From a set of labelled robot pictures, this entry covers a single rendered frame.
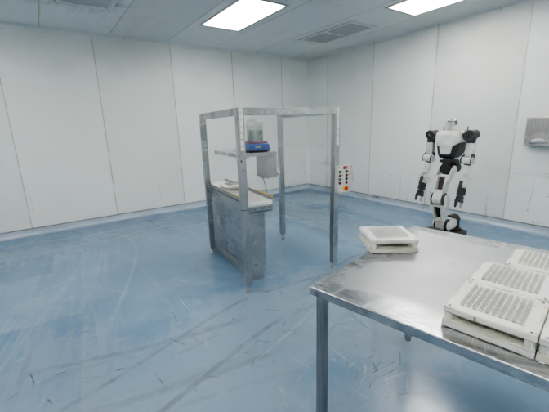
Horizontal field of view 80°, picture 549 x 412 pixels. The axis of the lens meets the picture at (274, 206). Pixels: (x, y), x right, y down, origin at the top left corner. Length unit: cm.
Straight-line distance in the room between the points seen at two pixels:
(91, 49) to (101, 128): 116
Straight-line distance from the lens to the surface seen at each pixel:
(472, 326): 126
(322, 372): 163
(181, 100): 632
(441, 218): 423
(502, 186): 557
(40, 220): 604
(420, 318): 128
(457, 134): 409
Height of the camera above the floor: 147
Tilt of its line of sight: 14 degrees down
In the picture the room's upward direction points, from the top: 2 degrees counter-clockwise
